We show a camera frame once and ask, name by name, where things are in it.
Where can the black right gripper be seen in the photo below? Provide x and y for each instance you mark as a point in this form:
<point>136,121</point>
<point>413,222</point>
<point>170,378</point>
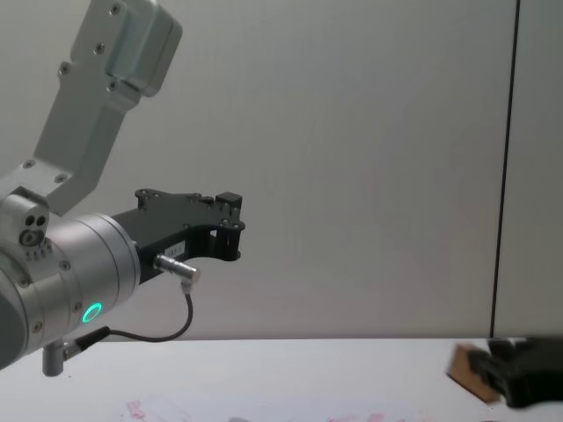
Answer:
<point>534,373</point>

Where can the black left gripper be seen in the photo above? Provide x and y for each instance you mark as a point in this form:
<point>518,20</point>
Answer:
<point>167,220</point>

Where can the brown wooden block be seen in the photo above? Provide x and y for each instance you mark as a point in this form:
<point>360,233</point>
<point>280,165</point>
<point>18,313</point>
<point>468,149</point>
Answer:
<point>459,367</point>

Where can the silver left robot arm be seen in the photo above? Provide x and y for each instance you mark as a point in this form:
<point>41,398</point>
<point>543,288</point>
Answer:
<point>75,259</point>

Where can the white table cloth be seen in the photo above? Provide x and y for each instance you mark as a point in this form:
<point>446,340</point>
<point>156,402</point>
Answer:
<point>264,373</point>

